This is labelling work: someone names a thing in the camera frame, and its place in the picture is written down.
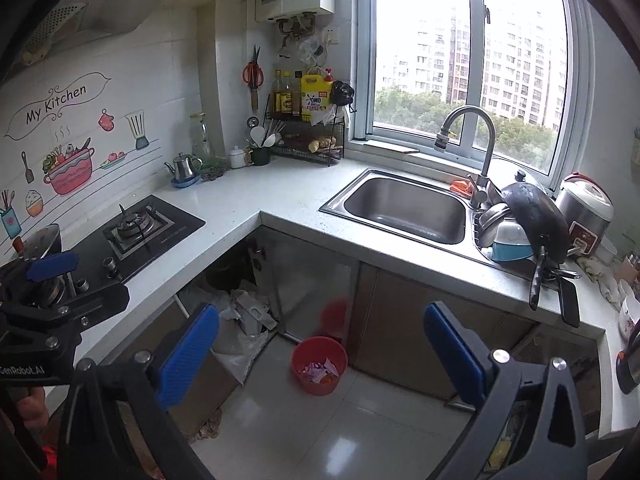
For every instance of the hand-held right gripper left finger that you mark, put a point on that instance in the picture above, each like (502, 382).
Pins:
(185, 362)

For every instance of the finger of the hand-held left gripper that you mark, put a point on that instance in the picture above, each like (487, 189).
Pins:
(52, 266)
(100, 300)

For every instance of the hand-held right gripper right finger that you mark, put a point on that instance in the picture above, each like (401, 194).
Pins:
(455, 357)

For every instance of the red plastic bin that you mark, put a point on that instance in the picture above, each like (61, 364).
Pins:
(306, 349)

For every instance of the white printed packet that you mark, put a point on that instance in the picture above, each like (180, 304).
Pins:
(331, 364)

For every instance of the orange snack wrapper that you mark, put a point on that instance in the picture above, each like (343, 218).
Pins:
(329, 379)

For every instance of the person's left hand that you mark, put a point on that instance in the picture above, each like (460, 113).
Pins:
(34, 410)

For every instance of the brown cabinet door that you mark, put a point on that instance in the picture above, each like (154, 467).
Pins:
(425, 320)

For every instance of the white plastic bag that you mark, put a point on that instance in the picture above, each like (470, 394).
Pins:
(240, 355)

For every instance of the white plastic jug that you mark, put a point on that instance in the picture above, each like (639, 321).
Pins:
(255, 310)

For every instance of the black gas stove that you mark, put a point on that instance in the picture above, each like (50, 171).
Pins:
(165, 230)

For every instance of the blue white bowl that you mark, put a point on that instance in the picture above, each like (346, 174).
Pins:
(510, 242)

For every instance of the glass cabinet door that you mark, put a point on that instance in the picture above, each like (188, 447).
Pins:
(300, 290)

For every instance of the blue saucer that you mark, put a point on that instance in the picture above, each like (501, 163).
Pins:
(182, 183)

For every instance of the stainless steel bowl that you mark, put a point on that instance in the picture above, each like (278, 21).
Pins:
(492, 215)

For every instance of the stainless steel sink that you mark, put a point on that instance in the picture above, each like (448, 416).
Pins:
(400, 210)

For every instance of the steel kettle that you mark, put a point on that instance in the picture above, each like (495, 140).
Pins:
(184, 166)

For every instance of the black wok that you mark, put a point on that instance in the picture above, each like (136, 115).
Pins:
(535, 215)

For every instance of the cream dish cloth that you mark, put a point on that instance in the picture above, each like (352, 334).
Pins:
(600, 280)

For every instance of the orange scrub cloth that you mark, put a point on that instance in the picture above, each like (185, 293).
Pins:
(460, 188)

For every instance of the steel wool scourer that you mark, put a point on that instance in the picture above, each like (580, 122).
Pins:
(215, 173)

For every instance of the green cloth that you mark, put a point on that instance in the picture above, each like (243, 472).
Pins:
(214, 164)

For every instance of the floral ceramic bowl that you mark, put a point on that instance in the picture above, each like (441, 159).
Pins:
(630, 317)

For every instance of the glass carafe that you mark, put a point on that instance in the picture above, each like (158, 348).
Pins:
(201, 140)

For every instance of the white ceramic jar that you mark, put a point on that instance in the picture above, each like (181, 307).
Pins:
(236, 157)

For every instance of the silver rice cooker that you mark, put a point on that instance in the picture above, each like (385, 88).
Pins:
(585, 205)

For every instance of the glass pot lid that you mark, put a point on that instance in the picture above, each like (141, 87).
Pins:
(535, 172)

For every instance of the black utensil holder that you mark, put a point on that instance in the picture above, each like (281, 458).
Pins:
(260, 156)

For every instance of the white serving spoon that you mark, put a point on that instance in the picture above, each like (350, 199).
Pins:
(257, 135)
(270, 140)

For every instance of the metal faucet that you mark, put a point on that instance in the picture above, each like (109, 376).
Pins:
(482, 130)

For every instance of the ginger root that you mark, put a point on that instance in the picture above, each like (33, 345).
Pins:
(320, 144)

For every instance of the range hood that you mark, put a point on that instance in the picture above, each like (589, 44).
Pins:
(100, 5)

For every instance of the dark sauce bottle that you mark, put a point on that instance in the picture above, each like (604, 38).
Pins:
(288, 99)
(277, 97)

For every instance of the black plastic bag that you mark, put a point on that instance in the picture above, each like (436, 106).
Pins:
(342, 92)

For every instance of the yellow detergent jug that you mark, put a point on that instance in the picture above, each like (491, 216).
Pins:
(316, 97)

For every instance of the clear hanging plastic bags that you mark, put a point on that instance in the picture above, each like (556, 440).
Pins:
(305, 52)

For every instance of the window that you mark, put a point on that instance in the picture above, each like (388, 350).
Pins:
(425, 35)

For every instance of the kitchen wall sticker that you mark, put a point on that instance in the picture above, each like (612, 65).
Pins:
(65, 175)

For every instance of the wall socket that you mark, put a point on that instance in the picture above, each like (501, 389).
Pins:
(331, 35)

